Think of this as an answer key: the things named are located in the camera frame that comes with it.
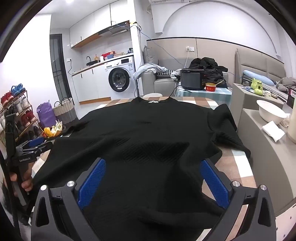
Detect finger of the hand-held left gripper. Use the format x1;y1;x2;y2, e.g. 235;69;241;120
32;142;54;155
22;137;47;149

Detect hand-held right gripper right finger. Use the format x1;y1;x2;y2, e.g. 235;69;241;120
200;159;277;241

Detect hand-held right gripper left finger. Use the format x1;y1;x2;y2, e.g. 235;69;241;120
31;158;107;241

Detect black knit sweater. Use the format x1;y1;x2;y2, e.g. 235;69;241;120
32;96;251;241

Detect person's left hand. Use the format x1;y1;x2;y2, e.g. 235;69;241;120
21;162;34;192

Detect plaid table blanket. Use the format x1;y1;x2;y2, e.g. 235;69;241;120
30;96;257;241

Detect purple bag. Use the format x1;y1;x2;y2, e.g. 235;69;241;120
36;101;57;130

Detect black stand pole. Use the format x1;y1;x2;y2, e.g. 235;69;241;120
5;113;16;149

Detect metal shoe rack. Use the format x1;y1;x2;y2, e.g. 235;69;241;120
0;89;40;144

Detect woven laundry basket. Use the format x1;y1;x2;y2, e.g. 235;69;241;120
53;97;78;126

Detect group of assorted shoes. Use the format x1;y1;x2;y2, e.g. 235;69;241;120
0;83;38;139

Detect grey partition counter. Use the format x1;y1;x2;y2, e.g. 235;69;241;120
231;83;296;216

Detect dark glass door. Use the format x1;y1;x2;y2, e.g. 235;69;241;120
50;34;72;99

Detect white lower kitchen cabinets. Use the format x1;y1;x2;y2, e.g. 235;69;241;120
72;64;111;103

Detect white kitchen cabinets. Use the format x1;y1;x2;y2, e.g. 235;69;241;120
72;64;111;103
69;2;130;49

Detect white folded cloth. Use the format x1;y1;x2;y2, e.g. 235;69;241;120
262;122;285;142

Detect teal checked tablecloth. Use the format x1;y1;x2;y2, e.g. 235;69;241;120
176;87;233;107

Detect white basin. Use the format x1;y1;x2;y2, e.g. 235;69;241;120
256;100;287;123

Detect white washing machine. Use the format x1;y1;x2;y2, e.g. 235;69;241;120
104;56;136;93

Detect black countertop oven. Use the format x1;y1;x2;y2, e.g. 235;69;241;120
180;68;207;91

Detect green toy figure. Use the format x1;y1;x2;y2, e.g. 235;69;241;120
251;77;264;95

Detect blue pillow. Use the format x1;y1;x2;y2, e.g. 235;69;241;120
243;70;274;85

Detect grey white cloth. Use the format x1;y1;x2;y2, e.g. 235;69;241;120
170;70;183;81

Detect grey sofa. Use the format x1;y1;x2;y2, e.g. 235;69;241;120
141;70;183;95

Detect pile of black coats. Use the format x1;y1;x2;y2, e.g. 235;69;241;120
190;57;229;88

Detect dark red box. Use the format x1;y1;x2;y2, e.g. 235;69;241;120
287;87;296;109

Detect grey bedding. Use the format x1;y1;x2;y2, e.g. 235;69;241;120
276;76;296;93

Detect light grey garment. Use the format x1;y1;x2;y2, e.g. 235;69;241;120
134;63;168;80

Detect grey padded headboard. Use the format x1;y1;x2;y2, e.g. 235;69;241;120
235;47;285;79

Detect white upper kitchen cabinets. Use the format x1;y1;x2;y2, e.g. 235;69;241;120
69;2;130;49

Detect range hood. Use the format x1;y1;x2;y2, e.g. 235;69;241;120
98;20;130;36

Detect grey upright cushion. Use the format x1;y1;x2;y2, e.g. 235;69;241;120
143;45;159;70

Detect white air conditioner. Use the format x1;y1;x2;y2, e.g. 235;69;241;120
149;0;192;4

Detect black power cable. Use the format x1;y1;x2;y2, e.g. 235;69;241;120
168;85;192;98

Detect blue cable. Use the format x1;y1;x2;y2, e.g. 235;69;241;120
136;25;185;67

